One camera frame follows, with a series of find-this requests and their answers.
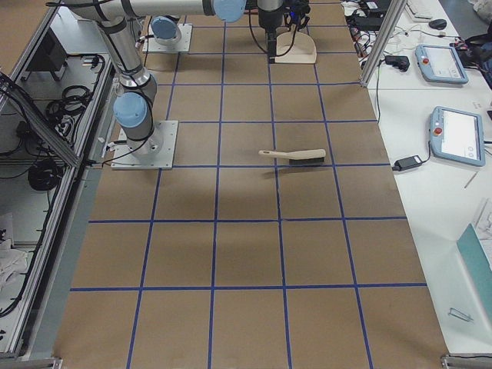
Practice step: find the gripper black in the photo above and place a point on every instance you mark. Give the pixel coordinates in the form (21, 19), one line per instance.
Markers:
(270, 17)

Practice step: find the beige plastic dustpan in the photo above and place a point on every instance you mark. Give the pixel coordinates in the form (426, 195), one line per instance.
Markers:
(303, 50)

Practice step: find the white hand brush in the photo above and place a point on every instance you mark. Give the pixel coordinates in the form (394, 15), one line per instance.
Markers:
(297, 158)

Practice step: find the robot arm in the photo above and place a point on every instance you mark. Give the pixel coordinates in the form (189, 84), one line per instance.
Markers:
(133, 109)
(165, 28)

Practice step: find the far teach pendant tablet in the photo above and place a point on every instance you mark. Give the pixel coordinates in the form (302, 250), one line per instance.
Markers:
(440, 64)

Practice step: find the teach pendant tablet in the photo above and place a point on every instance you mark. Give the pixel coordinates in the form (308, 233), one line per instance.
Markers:
(440, 64)
(457, 136)

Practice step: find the near teach pendant tablet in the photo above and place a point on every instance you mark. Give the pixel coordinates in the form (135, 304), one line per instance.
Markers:
(457, 136)

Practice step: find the teal folder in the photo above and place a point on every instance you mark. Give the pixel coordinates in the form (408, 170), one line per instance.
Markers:
(478, 266)

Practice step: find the white crumpled cloth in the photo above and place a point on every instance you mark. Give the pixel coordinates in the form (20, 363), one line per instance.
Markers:
(13, 261)

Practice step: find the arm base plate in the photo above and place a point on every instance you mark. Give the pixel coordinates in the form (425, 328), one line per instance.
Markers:
(157, 152)
(176, 41)

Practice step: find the aluminium frame post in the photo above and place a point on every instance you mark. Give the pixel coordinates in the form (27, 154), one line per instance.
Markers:
(387, 28)

